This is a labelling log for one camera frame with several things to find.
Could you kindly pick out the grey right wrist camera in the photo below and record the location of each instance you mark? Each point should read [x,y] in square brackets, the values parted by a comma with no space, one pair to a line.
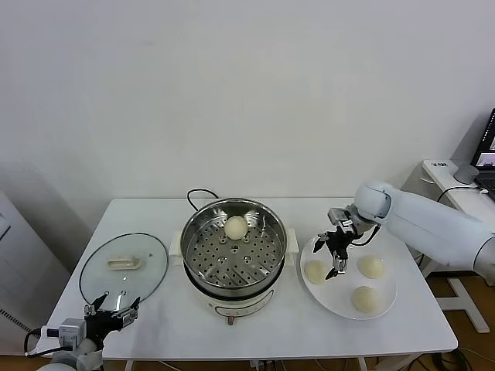
[340,214]

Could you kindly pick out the white side desk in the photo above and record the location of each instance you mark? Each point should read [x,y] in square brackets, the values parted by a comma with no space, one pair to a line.
[472,201]

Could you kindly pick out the open black laptop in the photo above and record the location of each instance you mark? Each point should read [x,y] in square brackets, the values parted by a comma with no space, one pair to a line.
[488,158]

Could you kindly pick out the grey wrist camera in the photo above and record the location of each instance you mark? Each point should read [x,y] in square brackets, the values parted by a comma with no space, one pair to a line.
[71,328]
[340,214]

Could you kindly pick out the stainless steel steamer basket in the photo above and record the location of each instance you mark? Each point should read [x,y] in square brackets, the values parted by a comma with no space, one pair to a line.
[232,270]

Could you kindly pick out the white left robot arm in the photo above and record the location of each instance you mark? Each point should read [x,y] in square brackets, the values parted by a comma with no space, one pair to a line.
[87,351]

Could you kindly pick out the white round plate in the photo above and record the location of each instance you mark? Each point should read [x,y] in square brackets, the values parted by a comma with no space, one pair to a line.
[344,290]

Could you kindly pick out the glass pot lid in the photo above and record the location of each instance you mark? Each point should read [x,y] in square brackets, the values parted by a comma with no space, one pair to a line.
[123,264]

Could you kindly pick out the grey cylindrical speaker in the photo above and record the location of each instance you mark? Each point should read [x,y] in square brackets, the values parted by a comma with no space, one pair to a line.
[466,173]

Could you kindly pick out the white steamed baozi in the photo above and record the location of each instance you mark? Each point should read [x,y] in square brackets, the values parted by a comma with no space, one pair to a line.
[315,272]
[236,228]
[370,267]
[365,298]

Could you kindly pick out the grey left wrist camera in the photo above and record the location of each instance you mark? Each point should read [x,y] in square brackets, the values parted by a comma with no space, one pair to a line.
[71,328]

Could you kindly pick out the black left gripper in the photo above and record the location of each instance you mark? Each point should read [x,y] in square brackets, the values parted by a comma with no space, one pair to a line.
[100,324]

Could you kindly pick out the white table leg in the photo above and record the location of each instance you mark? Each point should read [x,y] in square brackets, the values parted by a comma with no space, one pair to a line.
[129,366]
[361,365]

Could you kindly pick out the white floor appliance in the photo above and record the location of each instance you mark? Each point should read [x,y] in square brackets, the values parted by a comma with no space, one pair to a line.
[23,255]

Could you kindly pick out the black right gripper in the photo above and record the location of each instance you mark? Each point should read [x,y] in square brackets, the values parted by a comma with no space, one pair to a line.
[340,241]

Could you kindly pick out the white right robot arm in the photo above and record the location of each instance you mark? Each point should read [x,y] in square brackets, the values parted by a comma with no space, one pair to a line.
[425,228]

